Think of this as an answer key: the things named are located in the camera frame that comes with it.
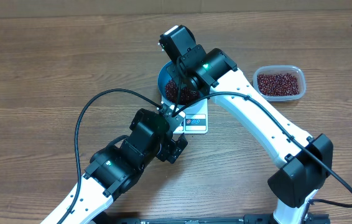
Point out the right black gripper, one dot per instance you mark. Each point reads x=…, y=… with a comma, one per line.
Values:
x=179, y=76

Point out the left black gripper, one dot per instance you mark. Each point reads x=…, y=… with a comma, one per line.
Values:
x=171, y=149

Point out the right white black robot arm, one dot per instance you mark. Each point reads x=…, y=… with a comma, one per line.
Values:
x=303, y=161

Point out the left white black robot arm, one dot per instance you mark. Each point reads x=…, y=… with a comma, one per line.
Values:
x=114, y=170

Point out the teal blue bowl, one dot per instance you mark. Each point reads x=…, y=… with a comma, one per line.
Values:
x=163, y=78

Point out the red beans in bowl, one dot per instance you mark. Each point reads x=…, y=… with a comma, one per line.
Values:
x=186, y=95

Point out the white digital kitchen scale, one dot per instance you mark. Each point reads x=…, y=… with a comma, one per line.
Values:
x=196, y=119

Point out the clear plastic food container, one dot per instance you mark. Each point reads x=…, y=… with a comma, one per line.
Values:
x=274, y=69

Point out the red adzuki beans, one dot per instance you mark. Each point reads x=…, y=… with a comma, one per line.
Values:
x=280, y=84

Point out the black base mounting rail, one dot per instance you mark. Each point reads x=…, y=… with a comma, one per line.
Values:
x=103, y=218

